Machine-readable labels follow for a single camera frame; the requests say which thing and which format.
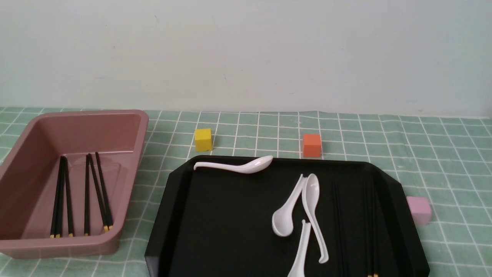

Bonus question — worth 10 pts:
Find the white spoon at bottom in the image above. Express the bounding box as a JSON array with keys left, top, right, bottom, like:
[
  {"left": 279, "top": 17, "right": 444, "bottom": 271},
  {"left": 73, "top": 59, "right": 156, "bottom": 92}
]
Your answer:
[{"left": 288, "top": 220, "right": 311, "bottom": 277}]

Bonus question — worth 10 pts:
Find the black chopstick in bin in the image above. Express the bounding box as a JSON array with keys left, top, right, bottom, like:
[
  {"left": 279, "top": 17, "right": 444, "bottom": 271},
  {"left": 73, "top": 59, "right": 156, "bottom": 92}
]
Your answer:
[
  {"left": 88, "top": 153, "right": 109, "bottom": 233},
  {"left": 63, "top": 156, "right": 75, "bottom": 237},
  {"left": 50, "top": 159, "right": 60, "bottom": 239},
  {"left": 55, "top": 156, "right": 65, "bottom": 238},
  {"left": 84, "top": 154, "right": 91, "bottom": 236},
  {"left": 95, "top": 152, "right": 113, "bottom": 230}
]

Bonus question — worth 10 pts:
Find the black chopstick on tray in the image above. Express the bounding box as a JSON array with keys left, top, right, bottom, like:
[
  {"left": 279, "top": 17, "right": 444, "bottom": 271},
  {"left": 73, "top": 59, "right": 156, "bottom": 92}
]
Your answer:
[{"left": 332, "top": 184, "right": 349, "bottom": 277}]

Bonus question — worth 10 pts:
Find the white spoon at tray top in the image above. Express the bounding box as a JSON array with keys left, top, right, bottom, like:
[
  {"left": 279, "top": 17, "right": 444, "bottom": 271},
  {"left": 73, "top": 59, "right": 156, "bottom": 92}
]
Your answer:
[{"left": 193, "top": 155, "right": 274, "bottom": 174}]

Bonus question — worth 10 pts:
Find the black plastic tray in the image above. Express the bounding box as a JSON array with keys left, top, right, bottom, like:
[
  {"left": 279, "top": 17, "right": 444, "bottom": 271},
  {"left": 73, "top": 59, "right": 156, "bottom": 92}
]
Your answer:
[{"left": 145, "top": 155, "right": 430, "bottom": 277}]

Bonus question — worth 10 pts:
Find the white spoon bowl down left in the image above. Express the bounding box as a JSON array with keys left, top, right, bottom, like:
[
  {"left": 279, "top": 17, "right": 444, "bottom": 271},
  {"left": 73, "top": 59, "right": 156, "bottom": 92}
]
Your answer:
[{"left": 272, "top": 174, "right": 305, "bottom": 237}]

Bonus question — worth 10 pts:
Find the white spoon bowl up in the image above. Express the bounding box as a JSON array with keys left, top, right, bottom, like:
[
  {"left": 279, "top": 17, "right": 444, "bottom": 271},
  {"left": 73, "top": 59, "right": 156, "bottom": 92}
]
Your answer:
[{"left": 301, "top": 173, "right": 329, "bottom": 264}]

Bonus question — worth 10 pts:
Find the yellow cube block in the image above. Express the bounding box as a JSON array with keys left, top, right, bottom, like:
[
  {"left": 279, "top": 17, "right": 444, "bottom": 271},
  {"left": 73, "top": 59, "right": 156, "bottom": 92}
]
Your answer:
[{"left": 194, "top": 128, "right": 213, "bottom": 152}]

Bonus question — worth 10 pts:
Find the pink cube block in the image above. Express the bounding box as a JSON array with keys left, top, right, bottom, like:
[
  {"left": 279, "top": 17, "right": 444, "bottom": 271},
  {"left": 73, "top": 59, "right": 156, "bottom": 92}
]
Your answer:
[{"left": 406, "top": 196, "right": 432, "bottom": 225}]

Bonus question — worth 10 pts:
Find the green checkered tablecloth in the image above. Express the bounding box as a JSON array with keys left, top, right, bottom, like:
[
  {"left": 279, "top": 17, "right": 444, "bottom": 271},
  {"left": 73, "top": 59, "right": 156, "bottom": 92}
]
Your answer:
[{"left": 0, "top": 110, "right": 492, "bottom": 277}]

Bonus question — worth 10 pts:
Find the orange cube block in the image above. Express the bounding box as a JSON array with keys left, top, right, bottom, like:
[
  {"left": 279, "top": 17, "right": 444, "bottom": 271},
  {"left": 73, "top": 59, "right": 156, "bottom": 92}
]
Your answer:
[{"left": 302, "top": 133, "right": 322, "bottom": 158}]

